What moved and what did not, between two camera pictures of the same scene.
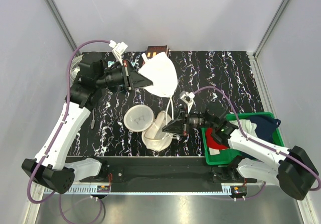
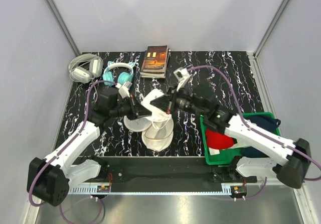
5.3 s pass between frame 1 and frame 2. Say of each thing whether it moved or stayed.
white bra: moved
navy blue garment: stayed
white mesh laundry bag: stayed
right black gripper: moved
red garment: stayed
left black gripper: moved
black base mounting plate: stayed
